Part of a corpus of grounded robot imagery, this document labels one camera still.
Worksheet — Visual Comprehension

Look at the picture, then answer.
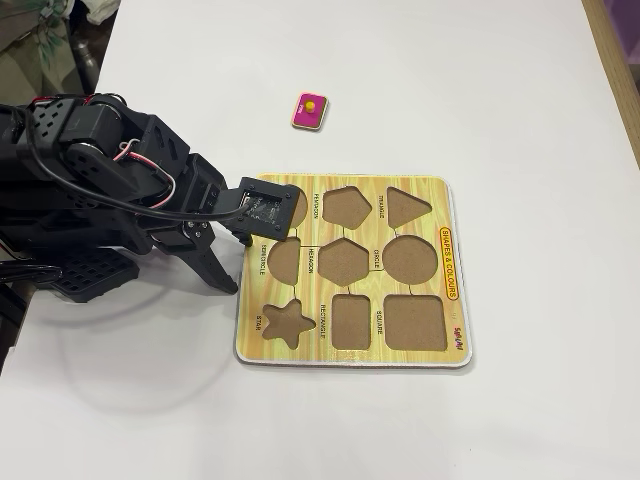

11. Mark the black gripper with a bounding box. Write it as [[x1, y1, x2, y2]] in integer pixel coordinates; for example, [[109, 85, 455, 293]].
[[144, 115, 254, 296]]

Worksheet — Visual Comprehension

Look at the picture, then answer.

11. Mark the pink rectangle piece yellow pin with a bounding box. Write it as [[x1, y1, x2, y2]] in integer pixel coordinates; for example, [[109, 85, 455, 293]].
[[291, 91, 331, 133]]

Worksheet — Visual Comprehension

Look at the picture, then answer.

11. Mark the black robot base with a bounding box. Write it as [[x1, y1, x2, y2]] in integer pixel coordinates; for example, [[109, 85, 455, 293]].
[[47, 246, 142, 305]]

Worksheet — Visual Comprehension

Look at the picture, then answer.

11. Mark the yellow wooden shape puzzle board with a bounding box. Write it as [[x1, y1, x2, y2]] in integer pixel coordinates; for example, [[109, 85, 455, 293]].
[[233, 173, 475, 371]]

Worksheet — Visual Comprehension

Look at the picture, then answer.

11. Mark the grey metal bottle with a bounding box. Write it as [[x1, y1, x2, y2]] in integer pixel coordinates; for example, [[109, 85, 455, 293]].
[[73, 38, 100, 96]]

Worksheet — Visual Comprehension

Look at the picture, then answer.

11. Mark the white cloth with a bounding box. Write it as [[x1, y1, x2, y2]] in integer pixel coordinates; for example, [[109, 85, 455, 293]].
[[79, 0, 122, 24]]

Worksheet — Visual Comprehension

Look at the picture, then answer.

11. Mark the green beige patterned cloth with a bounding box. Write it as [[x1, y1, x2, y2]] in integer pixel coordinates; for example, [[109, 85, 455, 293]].
[[0, 0, 84, 109]]

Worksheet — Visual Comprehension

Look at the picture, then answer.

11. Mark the light wooden edge strip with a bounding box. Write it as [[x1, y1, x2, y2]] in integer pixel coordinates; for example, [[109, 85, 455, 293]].
[[581, 0, 640, 166]]

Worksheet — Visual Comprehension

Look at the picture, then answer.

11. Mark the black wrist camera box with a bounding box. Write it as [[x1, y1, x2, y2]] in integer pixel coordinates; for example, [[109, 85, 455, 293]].
[[217, 175, 302, 239]]

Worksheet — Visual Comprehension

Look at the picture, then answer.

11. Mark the red white servo wire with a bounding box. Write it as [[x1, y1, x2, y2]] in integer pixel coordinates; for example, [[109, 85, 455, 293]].
[[115, 138, 177, 210]]

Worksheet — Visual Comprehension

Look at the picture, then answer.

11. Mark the black camera cable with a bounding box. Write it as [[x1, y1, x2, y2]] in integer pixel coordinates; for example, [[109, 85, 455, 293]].
[[22, 102, 246, 220]]

